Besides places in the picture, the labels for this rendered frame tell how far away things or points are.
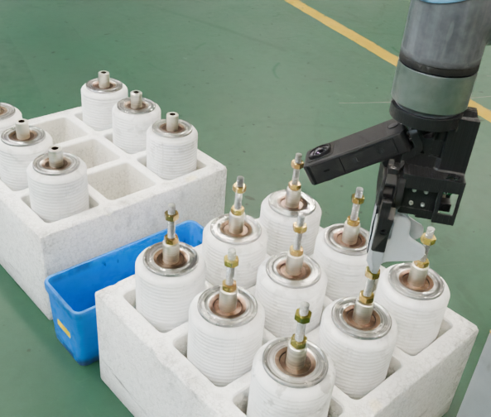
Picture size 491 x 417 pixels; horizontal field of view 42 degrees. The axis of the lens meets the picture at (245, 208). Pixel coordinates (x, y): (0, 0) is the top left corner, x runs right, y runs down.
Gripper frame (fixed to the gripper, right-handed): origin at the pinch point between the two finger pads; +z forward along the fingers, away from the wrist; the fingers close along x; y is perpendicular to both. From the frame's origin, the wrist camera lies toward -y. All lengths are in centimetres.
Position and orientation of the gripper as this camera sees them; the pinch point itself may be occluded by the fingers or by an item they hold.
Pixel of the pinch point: (369, 259)
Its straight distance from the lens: 76.4
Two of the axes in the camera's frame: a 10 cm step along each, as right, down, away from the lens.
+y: 9.8, 1.7, -1.2
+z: -0.7, 8.3, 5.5
